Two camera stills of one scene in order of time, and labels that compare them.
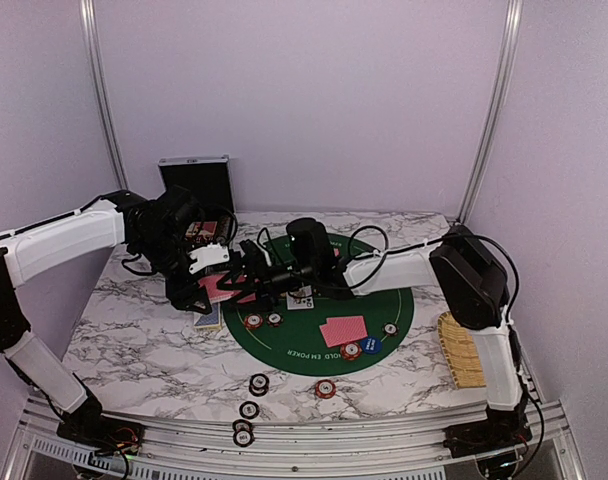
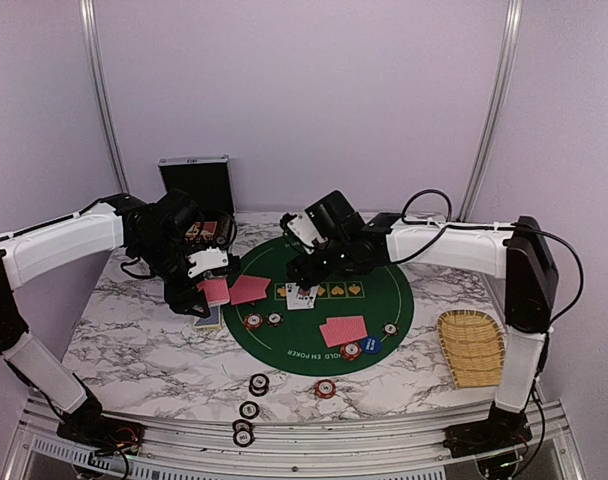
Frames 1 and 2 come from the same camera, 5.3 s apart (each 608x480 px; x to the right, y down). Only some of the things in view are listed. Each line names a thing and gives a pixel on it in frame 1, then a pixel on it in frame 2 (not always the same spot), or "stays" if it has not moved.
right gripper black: x=254 y=270 to x=301 y=267
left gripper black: x=181 y=294 stays
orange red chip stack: x=325 y=388 stays
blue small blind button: x=371 y=345 stays
